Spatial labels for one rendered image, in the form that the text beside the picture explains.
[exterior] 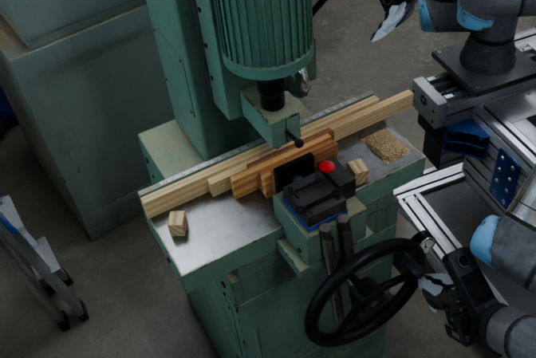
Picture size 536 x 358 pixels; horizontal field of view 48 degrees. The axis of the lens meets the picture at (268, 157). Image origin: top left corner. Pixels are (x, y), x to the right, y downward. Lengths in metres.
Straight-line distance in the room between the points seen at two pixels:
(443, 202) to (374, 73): 1.09
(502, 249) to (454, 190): 1.29
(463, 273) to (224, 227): 0.49
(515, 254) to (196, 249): 0.60
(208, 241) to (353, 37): 2.33
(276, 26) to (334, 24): 2.49
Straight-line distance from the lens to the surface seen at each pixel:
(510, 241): 1.01
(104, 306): 2.35
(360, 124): 1.44
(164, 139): 1.65
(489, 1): 1.28
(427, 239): 1.51
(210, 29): 1.23
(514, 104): 1.86
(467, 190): 2.30
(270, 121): 1.23
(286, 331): 1.56
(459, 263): 1.07
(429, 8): 1.68
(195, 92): 1.39
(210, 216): 1.29
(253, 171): 1.29
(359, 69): 3.18
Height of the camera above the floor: 1.86
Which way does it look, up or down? 44 degrees down
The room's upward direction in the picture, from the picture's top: 7 degrees counter-clockwise
